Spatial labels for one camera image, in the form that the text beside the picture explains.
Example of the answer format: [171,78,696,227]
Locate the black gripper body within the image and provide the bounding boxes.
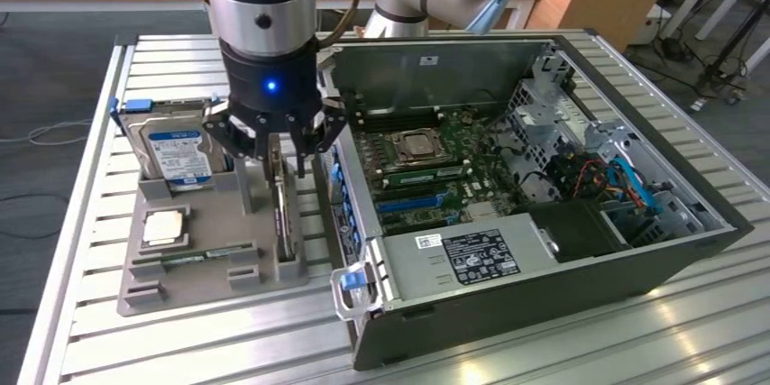
[218,37,325,118]

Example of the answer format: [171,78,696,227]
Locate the black graphics card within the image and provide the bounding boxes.
[269,141,301,265]

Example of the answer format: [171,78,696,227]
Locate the hard disk with blue carrier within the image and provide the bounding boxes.
[107,94,226,192]

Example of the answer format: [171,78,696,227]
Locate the green motherboard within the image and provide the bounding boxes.
[349,103,532,235]

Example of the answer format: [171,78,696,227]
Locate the blue card retention clips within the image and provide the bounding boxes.
[327,150,363,249]

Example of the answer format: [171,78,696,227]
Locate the metal CPU socket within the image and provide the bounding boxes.
[389,129,454,166]

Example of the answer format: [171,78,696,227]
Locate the grey parts rack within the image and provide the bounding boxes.
[115,157,310,317]

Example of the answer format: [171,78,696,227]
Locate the green RAM stick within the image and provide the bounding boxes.
[157,247,254,265]
[383,167,469,188]

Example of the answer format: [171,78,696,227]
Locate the blue expansion slot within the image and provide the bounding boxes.
[375,193,450,215]

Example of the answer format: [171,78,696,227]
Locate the silver CPU chip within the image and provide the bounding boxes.
[141,211,186,244]

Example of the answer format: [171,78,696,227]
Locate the silver chipset heatsink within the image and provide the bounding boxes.
[464,202,502,224]

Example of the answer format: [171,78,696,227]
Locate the grey power supply unit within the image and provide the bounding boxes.
[367,215,561,306]

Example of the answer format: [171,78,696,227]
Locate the black open PC case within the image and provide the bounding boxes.
[313,34,757,372]

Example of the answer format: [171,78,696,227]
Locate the white floor box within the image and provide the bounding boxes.
[641,4,680,47]

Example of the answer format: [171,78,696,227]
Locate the black wheeled stand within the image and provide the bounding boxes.
[697,0,770,105]

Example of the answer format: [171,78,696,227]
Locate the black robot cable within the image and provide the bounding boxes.
[317,0,367,50]

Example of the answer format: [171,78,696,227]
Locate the white floor cable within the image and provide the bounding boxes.
[0,117,97,146]

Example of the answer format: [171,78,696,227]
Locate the red orange wire bundle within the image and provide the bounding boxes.
[570,161,628,199]

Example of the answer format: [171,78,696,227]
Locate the blue flat wire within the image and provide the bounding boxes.
[606,157,664,217]

